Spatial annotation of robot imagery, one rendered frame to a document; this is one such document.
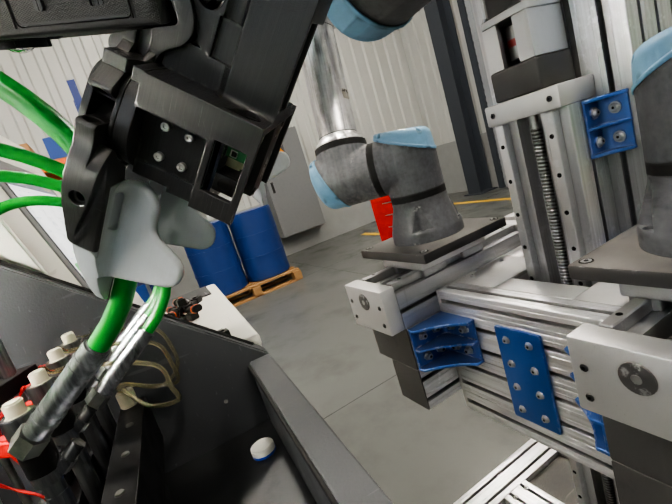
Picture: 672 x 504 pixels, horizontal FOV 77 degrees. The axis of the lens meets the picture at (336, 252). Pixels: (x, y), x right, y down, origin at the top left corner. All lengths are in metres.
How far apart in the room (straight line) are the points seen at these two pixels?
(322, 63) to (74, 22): 0.76
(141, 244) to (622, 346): 0.43
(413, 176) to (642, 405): 0.53
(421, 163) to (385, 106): 7.86
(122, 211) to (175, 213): 0.05
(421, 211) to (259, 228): 4.51
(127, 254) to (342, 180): 0.66
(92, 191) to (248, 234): 5.09
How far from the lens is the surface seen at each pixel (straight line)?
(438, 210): 0.86
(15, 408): 0.47
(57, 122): 0.30
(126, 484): 0.57
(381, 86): 8.81
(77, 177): 0.23
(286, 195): 7.09
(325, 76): 0.96
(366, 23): 0.35
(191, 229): 0.29
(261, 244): 5.31
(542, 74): 0.74
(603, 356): 0.51
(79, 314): 0.77
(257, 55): 0.21
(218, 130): 0.20
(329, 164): 0.89
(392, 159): 0.85
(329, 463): 0.48
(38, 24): 0.25
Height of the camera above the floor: 1.24
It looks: 11 degrees down
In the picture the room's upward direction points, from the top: 17 degrees counter-clockwise
